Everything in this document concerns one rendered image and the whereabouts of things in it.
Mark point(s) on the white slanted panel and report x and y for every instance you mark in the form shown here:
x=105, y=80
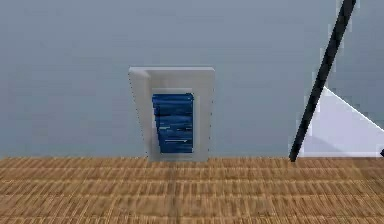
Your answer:
x=336, y=133

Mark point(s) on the black slanted pole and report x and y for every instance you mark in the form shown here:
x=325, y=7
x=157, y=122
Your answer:
x=321, y=80

